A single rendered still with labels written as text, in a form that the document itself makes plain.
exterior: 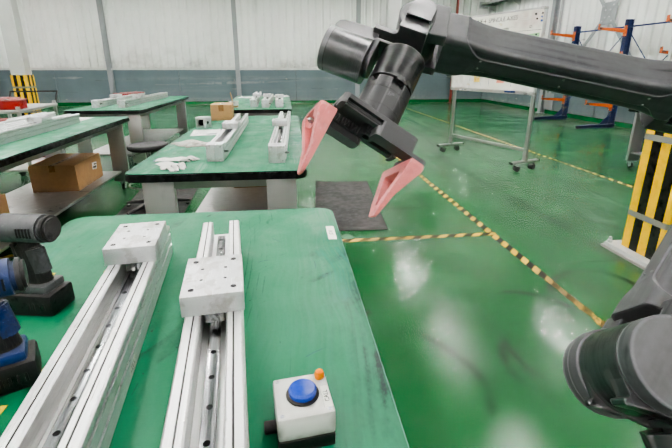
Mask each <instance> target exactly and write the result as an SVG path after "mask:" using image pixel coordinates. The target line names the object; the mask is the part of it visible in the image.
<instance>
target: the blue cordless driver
mask: <svg viewBox="0 0 672 448"><path fill-rule="evenodd" d="M27 287H29V278H28V273H27V268H26V264H25V261H24V259H20V257H14V261H10V260H9V258H4V259H0V298H2V297H6V296H10V295H15V294H16V290H20V292H23V291H26V288H27ZM20 329H21V326H20V324H19V322H18V320H17V318H16V316H15V314H14V312H13V311H12V309H11V307H10V305H9V303H8V301H7V300H6V299H0V397H1V396H4V395H7V394H10V393H13V392H16V391H19V390H22V389H25V388H28V387H30V386H33V385H34V383H35V381H36V380H37V378H38V377H39V375H40V374H41V372H42V366H41V355H40V351H39V347H38V343H37V341H36V340H35V339H31V340H28V338H27V336H26V335H25V334H22V335H20V334H19V332H18V331H19V330H20Z"/></svg>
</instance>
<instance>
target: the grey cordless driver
mask: <svg viewBox="0 0 672 448"><path fill-rule="evenodd" d="M60 233H61V223H60V221H59V219H58V218H57V217H56V216H54V215H48V214H21V213H2V214H0V242H11V243H10V244H9V246H10V248H11V250H12V253H13V255H14V257H20V259H24V261H25V264H26V268H27V273H28V278H29V287H27V288H26V291H23V292H20V290H16V294H15V295H10V296H6V297H2V298H0V299H6V300H7V301H8V303H9V305H10V307H11V309H12V311H13V312H14V314H15V315H30V316H54V315H56V314H57V313H58V312H60V311H61V310H62V309H63V308H65V307H66V306H67V305H68V304H70V303H71V302H72V301H73V300H74V299H75V295H74V290H73V286H72V282H71V281H64V276H63V275H53V273H52V271H51V270H52V268H53V266H52V264H51V261H50V259H49V256H48V254H47V251H46V248H45V246H44V244H41V243H46V242H47V243H50V242H53V241H55V240H56V239H57V238H58V236H59V235H60Z"/></svg>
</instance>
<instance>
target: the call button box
mask: <svg viewBox="0 0 672 448"><path fill-rule="evenodd" d="M302 378H305V379H309V380H311V381H313V382H314V383H315V384H316V388H317V393H316V396H315V397H314V398H313V399H312V400H310V401H308V402H305V403H298V402H295V401H293V400H292V399H291V398H290V397H289V386H290V384H291V383H292V382H294V381H295V380H298V379H302ZM273 399H274V414H275V419H274V420H269V421H265V422H264V431H265V434H266V435H270V434H275V433H277V440H278V448H318V447H323V446H328V445H333V444H335V442H336V433H335V428H336V413H335V408H334V404H333V401H332V397H331V394H330V391H329V387H328V384H327V381H326V377H325V374H324V378H323V379H322V380H316V379H315V378H314V374H311V375H305V376H299V377H293V378H286V379H280V380H275V381H273Z"/></svg>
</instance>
